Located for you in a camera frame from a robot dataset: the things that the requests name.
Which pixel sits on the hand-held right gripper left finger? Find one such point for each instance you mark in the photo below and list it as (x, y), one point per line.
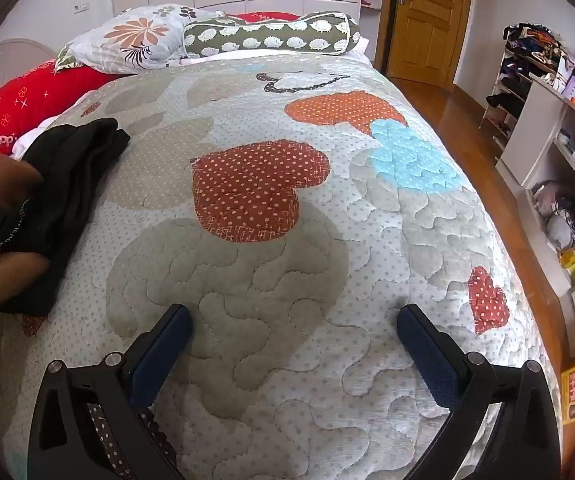
(165, 345)

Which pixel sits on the cluttered shoe rack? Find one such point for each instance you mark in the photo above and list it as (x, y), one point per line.
(512, 90)

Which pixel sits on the black pants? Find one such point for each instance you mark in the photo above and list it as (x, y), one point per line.
(67, 185)

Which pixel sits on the grey bed headboard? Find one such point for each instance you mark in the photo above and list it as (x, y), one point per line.
(12, 55)

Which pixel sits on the white shelf unit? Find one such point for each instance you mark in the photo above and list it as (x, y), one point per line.
(542, 125)

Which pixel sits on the heart patterned quilt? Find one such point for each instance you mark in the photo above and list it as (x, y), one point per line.
(267, 285)

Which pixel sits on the floral pillow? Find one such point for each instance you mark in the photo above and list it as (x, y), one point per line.
(127, 40)

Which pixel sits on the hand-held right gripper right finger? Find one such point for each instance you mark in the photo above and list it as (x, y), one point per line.
(425, 347)

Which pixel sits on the wooden door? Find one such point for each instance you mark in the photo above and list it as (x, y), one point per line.
(427, 20)

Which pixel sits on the green sheep print bolster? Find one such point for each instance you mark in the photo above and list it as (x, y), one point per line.
(267, 35)

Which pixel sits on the red blanket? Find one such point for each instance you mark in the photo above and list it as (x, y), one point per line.
(27, 100)

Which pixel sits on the white wall socket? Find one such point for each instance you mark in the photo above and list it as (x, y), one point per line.
(80, 8)

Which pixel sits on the red pillow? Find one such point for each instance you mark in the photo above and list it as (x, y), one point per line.
(262, 17)

